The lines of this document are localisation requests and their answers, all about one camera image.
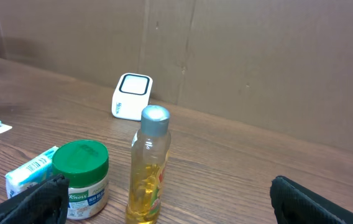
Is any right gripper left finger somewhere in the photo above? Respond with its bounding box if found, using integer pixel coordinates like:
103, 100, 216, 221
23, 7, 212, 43
0, 174, 70, 224

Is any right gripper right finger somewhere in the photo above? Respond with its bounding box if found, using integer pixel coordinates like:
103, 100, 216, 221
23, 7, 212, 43
270, 175, 353, 224

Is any small teal tissue pack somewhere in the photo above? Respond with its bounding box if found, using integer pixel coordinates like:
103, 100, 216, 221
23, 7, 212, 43
5, 146, 58, 198

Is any green lid seasoning jar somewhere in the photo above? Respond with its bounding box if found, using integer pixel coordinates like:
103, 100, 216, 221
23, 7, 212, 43
52, 139, 109, 220

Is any yellow oil bottle grey cap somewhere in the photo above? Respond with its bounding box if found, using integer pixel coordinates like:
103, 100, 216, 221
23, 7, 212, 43
126, 105, 171, 223

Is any white barcode scanner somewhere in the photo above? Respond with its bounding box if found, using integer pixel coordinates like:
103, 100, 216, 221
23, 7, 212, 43
111, 73, 153, 121

